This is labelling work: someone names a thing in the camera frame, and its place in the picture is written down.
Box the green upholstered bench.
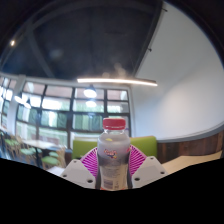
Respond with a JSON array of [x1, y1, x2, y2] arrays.
[[71, 135, 158, 160]]

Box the long linear ceiling light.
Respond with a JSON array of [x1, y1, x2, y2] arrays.
[[76, 77, 158, 87]]

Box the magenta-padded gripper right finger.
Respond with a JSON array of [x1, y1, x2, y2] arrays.
[[128, 144, 168, 190]]

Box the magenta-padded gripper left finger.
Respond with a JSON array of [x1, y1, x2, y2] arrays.
[[59, 146, 101, 190]]

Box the wooden dining table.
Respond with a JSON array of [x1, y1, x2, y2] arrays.
[[23, 139, 61, 168]]

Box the red-capped clear drink bottle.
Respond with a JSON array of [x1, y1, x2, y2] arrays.
[[95, 117, 132, 191]]

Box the wooden chairs with green seats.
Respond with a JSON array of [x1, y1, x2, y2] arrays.
[[0, 131, 68, 168]]

